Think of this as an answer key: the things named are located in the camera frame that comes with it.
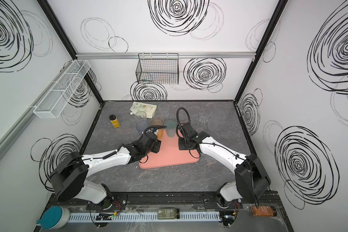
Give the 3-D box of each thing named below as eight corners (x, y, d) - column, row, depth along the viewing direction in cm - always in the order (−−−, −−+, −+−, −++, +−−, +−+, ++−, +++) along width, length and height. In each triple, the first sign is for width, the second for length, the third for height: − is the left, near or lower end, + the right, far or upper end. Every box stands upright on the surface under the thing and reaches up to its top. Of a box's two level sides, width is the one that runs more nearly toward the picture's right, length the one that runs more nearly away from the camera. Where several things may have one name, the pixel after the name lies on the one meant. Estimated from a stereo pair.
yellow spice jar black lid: (112, 128, 105) (107, 120, 98) (114, 122, 109) (110, 114, 101) (118, 128, 105) (114, 120, 98) (120, 122, 109) (116, 114, 101)
